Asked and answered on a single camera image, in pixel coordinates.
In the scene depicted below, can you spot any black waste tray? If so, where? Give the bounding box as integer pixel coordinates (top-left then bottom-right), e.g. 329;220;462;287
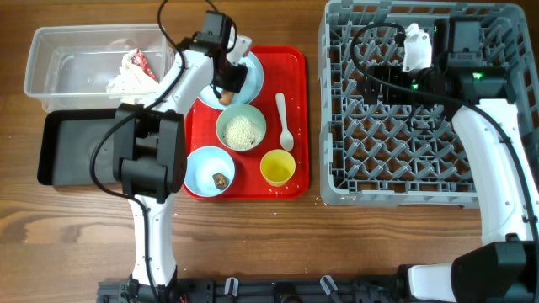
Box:
37;109;115;187

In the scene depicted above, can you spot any white plastic spoon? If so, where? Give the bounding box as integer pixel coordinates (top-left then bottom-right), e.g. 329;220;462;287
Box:
275;93;294;152

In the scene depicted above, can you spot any yellow plastic cup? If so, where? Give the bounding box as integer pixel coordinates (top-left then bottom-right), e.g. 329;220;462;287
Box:
260;149;296;187

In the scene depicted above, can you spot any red serving tray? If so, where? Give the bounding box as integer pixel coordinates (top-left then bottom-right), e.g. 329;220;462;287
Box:
185;45;310;201

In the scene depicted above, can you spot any brown sausage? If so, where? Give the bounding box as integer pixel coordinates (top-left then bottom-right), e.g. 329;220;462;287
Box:
219;90;235;106

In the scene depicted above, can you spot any grey dishwasher rack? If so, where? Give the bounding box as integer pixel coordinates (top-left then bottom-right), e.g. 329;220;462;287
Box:
318;1;538;208

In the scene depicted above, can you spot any brown food scrap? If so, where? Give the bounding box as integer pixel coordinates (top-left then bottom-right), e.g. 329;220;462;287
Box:
212;173;229;190

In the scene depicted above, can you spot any white rice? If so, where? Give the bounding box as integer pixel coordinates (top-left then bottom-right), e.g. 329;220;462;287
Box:
223;115;262;151

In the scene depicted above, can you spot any large light blue plate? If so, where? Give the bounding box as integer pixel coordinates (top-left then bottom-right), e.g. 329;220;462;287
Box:
199;52;264;110

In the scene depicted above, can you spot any mint green bowl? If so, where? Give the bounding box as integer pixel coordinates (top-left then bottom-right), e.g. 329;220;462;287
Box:
216;104;266;152

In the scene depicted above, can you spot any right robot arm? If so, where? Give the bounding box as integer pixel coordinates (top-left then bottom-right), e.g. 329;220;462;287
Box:
361;17;538;302

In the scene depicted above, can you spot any red and white wrapper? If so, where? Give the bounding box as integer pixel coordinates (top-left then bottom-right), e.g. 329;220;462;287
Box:
106;49;158;93

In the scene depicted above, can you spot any clear plastic waste bin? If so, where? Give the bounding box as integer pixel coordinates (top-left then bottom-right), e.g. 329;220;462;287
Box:
24;24;174;112

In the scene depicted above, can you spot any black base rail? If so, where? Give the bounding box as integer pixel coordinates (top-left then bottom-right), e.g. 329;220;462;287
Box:
96;275;408;303

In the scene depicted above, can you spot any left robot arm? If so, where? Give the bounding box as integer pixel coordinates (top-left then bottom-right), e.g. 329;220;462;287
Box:
99;11;250;302

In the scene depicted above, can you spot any small light blue bowl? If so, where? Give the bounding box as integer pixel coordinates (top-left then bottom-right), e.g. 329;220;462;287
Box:
184;146;236;198

